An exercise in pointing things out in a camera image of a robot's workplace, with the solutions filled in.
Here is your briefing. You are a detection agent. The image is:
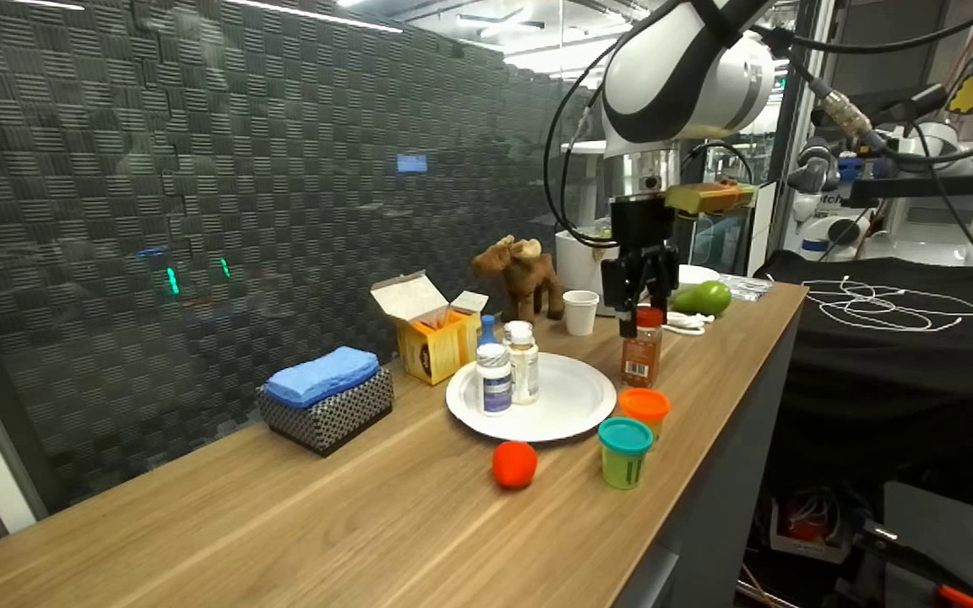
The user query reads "open yellow cardboard box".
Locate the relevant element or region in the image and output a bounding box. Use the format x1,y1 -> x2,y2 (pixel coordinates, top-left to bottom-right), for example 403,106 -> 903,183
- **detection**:
367,271 -> 494,390

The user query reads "teal lid dough tub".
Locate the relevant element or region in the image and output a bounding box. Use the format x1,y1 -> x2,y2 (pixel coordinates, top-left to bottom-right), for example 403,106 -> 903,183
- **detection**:
596,416 -> 660,495

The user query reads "blue folded cloth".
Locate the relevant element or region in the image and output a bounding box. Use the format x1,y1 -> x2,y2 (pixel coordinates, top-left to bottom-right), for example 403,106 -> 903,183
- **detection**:
259,346 -> 385,414

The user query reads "white pill bottle green label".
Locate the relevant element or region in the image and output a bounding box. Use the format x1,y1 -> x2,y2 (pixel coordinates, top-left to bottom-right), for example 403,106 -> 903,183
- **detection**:
505,319 -> 545,410

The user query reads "white bowl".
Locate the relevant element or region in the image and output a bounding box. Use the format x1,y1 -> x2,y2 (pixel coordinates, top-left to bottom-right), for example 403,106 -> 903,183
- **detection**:
676,265 -> 726,292

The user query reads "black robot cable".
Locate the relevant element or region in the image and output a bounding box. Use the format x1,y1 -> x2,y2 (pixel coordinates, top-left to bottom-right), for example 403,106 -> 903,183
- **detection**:
537,20 -> 624,251

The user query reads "thin white cable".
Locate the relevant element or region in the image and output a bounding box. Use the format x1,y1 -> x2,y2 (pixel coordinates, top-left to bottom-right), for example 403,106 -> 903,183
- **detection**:
800,273 -> 973,339

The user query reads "orange handled tool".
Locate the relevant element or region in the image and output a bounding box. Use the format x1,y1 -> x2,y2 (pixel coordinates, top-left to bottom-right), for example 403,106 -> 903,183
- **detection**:
855,521 -> 973,608

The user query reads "white paper plate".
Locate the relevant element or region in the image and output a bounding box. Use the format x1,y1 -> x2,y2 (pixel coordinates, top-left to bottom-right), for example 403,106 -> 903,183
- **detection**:
442,355 -> 621,446

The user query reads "olive wrist camera box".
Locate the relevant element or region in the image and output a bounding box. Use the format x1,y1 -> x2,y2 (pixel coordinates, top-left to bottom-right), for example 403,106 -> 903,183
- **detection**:
666,183 -> 757,220

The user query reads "white pill bottle blue label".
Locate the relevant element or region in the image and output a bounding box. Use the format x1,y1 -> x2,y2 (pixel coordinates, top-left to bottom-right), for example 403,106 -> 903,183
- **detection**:
472,339 -> 518,418

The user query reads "white paper cup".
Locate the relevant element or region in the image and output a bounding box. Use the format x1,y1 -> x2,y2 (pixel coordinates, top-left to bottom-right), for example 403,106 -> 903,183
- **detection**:
560,286 -> 600,343

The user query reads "brown moose plush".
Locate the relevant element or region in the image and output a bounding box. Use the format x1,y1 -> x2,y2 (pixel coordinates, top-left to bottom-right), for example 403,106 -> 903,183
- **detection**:
470,233 -> 569,326

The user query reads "white lab equipment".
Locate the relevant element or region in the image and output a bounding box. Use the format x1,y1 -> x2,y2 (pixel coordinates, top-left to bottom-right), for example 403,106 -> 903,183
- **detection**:
784,116 -> 973,268

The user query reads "orange lid dough tub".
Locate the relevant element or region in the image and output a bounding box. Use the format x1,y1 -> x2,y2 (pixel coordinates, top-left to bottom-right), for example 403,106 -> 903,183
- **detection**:
618,387 -> 676,435

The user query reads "grey woven basket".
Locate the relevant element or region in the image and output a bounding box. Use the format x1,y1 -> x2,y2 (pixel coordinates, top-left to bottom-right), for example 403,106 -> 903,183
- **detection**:
256,365 -> 399,457

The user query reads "red toy strawberry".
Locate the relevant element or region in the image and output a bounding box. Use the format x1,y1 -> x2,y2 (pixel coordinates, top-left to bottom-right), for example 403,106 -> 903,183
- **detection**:
490,441 -> 541,495

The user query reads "green apple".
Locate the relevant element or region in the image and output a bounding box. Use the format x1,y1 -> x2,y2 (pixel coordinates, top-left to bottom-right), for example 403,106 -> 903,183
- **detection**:
669,281 -> 735,321

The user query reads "black table cover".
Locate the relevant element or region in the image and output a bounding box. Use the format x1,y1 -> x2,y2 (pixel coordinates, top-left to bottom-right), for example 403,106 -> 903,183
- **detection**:
753,251 -> 973,478

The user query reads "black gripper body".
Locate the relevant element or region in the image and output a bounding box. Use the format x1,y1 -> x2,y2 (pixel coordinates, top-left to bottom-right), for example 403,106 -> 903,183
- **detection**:
600,197 -> 681,265

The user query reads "spice jar orange lid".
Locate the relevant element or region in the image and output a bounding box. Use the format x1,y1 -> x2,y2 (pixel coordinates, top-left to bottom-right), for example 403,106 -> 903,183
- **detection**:
618,303 -> 666,390

